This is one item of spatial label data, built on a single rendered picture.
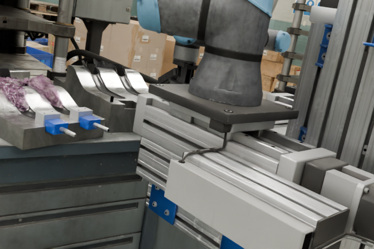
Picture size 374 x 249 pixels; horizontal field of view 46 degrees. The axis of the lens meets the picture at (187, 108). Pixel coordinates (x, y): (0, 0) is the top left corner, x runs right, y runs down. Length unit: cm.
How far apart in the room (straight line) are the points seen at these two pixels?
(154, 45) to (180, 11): 467
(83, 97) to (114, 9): 82
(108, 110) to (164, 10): 56
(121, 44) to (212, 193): 474
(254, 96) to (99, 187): 69
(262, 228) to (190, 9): 42
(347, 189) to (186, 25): 41
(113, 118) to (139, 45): 402
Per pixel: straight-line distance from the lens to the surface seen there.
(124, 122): 135
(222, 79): 83
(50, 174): 129
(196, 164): 74
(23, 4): 265
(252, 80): 85
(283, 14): 858
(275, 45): 158
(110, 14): 222
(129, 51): 527
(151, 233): 156
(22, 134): 113
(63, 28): 198
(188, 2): 83
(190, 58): 129
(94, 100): 141
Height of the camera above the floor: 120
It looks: 13 degrees down
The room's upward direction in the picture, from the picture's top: 10 degrees clockwise
